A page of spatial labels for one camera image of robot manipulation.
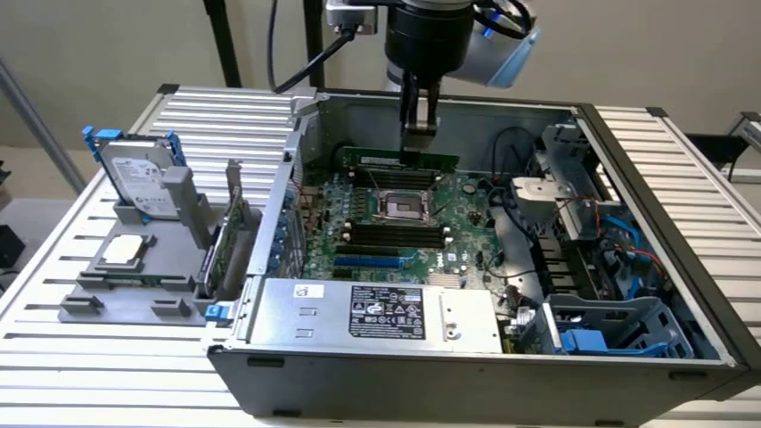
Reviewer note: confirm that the green graphics card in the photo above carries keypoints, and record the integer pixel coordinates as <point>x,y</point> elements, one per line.
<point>226,241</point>

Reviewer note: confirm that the grey parts rack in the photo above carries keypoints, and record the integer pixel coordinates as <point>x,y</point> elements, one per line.
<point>149,298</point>

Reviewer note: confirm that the flat black panel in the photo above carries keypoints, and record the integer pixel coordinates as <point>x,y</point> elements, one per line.
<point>714,149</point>

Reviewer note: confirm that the black expansion slot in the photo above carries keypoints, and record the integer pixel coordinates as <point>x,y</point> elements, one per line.
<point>367,250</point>

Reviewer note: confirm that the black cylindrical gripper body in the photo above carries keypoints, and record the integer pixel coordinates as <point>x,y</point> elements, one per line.
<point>426,35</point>

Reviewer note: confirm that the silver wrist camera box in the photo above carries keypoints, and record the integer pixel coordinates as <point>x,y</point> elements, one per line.
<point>351,15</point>

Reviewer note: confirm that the silver power supply unit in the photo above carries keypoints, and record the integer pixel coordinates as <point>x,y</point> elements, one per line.
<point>381,316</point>

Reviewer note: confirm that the metal CPU socket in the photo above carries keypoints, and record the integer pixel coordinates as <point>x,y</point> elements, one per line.
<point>405,205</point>

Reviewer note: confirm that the black open PC case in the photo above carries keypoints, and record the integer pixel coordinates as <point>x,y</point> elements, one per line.
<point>477,383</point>

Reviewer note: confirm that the blue disk bay latch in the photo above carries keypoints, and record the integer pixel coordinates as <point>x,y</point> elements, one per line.
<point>583,342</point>

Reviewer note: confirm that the black tripod leg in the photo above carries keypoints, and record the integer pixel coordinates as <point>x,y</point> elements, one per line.
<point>223,40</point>
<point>315,27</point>

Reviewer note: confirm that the silver CPU chip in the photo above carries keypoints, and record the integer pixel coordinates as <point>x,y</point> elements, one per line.
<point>122,249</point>

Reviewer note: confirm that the green RAM stick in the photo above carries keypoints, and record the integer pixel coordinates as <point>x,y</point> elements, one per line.
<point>375,159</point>
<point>143,281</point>

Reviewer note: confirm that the silver metal drive cage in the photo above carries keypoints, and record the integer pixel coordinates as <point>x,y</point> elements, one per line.
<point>571,196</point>

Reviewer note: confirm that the black RAM slot bank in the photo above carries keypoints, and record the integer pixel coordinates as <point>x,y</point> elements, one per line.
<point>393,232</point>
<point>405,176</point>

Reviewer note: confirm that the blue expansion slot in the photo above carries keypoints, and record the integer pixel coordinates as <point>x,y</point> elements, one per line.
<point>366,261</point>

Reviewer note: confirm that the aluminium frame post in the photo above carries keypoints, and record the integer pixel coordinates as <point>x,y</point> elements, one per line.
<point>37,120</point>

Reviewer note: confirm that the silver chipset heatsink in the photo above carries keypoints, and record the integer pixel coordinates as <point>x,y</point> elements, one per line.
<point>443,281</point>

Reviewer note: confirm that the green Dell motherboard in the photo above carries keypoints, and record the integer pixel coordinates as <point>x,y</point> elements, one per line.
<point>465,249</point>

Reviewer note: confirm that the hard disk in blue carrier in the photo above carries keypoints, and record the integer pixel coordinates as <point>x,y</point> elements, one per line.
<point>141,178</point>

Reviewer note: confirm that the blue plastic case latch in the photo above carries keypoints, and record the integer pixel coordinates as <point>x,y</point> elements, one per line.
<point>218,311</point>

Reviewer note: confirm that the small black box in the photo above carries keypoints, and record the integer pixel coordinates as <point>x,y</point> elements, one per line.
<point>9,245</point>

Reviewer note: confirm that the aluminium profile fixture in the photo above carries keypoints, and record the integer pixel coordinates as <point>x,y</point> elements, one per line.
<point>747,134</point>

